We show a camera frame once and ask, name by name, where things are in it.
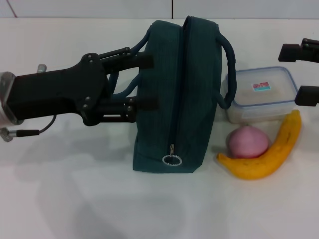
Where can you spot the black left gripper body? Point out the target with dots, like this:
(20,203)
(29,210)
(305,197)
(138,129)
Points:
(57,92)

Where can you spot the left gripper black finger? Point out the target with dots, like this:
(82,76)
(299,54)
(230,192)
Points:
(147,104)
(144,61)

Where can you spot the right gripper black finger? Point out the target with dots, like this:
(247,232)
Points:
(291,52)
(307,95)

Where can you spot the clear blue-rimmed plastic food container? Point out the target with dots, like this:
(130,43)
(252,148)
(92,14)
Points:
(261,99)

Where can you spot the dark teal fabric bag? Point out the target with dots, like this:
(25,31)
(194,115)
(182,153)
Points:
(197,99)

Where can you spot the yellow banana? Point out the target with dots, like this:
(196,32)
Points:
(281,152)

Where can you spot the pink peach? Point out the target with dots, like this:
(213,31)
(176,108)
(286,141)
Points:
(249,143)

